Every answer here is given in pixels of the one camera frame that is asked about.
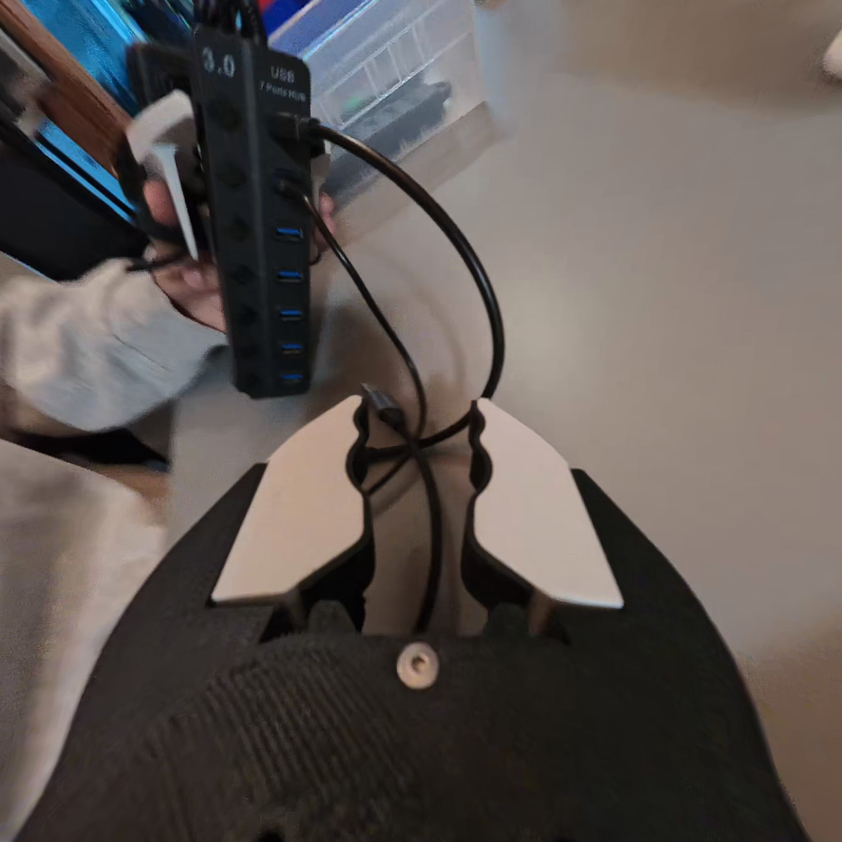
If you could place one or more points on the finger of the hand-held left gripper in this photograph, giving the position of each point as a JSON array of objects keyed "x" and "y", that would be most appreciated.
[
  {"x": 320, "y": 172},
  {"x": 164, "y": 131}
]

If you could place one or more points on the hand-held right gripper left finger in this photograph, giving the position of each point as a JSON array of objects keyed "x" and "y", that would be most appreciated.
[{"x": 296, "y": 526}]

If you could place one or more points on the black device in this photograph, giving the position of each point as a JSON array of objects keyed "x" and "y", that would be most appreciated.
[{"x": 408, "y": 105}]

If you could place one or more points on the brown wooden board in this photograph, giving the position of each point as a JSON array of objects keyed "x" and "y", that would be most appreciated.
[{"x": 72, "y": 85}]

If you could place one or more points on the person's left forearm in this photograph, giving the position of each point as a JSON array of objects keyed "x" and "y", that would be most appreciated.
[{"x": 85, "y": 342}]

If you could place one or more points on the person's left hand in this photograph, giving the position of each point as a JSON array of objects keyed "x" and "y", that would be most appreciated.
[{"x": 191, "y": 289}]

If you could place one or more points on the black USB hub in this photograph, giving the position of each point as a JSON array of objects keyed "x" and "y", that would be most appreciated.
[{"x": 256, "y": 296}]

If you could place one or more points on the white desk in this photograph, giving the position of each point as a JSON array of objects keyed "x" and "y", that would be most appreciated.
[{"x": 658, "y": 296}]

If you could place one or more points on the clear plastic storage box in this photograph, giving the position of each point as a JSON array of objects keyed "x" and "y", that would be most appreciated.
[{"x": 408, "y": 52}]

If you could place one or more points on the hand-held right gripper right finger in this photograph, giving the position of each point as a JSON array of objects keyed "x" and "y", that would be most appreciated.
[{"x": 539, "y": 526}]

